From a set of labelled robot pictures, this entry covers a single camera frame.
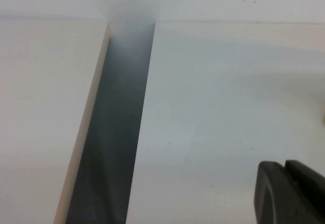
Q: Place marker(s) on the white adjacent table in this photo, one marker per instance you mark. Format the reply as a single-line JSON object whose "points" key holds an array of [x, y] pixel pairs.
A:
{"points": [[38, 107]]}

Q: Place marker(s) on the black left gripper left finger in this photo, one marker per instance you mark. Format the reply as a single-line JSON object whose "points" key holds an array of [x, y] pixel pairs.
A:
{"points": [[274, 198]]}

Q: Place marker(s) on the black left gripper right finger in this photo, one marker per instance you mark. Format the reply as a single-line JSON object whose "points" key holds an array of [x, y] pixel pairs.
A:
{"points": [[312, 196]]}

